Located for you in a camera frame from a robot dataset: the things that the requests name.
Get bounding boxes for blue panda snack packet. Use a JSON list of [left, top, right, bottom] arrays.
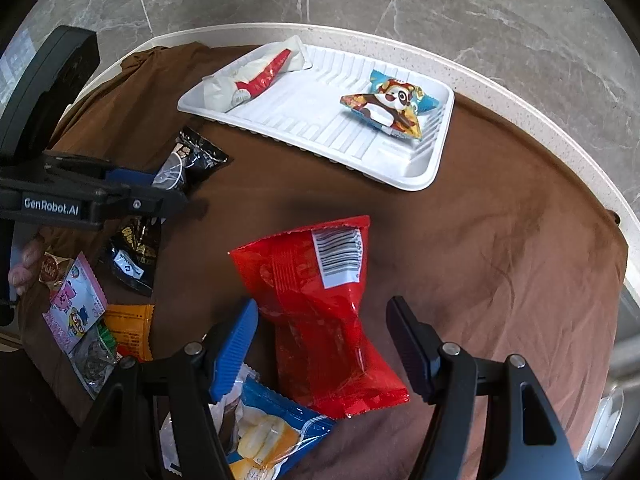
[[340, 69, 441, 142]]

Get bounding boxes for green and clear snack packet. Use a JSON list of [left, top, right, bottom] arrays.
[[67, 322, 121, 401]]

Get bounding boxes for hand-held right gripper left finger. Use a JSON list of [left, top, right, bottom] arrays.
[[65, 299, 259, 480]]

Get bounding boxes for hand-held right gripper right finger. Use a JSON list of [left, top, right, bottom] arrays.
[[386, 296, 583, 480]]

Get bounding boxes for small brown snack packet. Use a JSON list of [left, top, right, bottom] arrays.
[[37, 251, 76, 286]]

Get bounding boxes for white and red snack packet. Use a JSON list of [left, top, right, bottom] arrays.
[[200, 37, 313, 113]]

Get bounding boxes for blue and yellow snack packet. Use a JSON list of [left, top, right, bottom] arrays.
[[220, 377, 336, 480]]

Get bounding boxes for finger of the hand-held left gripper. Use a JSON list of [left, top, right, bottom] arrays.
[[97, 185, 190, 231], [42, 149, 158, 193]]

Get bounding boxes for clear white snack packet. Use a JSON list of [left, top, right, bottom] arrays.
[[159, 362, 261, 480]]

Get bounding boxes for white plastic tray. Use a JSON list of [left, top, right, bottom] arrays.
[[177, 44, 456, 192]]

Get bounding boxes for orange snack packet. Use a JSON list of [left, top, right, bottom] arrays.
[[102, 304, 156, 363]]

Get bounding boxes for brown tablecloth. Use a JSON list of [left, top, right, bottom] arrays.
[[20, 42, 630, 480]]

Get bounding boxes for black and gold snack packet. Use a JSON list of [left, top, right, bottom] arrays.
[[97, 215, 163, 297]]

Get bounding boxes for large red snack packet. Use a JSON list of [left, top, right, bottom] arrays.
[[229, 215, 411, 420]]

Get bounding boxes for person's left hand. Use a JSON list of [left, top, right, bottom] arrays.
[[9, 239, 45, 297]]

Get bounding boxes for black clear-window snack packet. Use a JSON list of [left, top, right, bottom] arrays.
[[150, 127, 231, 196]]

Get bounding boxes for pink cartoon snack packet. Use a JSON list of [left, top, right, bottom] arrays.
[[42, 254, 108, 353]]

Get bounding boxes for clear plastic container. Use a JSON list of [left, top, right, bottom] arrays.
[[575, 385, 626, 471]]

